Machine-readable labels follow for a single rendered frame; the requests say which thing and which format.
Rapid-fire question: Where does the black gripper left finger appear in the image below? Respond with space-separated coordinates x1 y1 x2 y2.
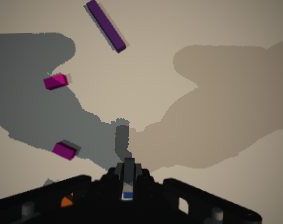
0 163 125 224

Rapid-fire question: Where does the grey rod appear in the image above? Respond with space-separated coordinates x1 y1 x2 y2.
123 157 135 192

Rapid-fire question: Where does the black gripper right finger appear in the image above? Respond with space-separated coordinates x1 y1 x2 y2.
133 163 262 224

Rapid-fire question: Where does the purple rod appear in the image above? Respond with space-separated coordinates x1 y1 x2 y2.
87 0 126 53

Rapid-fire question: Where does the small dark blue block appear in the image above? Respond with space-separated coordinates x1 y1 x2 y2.
123 192 133 199

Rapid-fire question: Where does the magenta rod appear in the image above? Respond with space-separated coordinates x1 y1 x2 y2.
43 74 69 90
53 142 77 160

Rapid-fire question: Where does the orange rectangular bar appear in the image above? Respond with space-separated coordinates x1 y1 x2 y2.
62 194 73 207

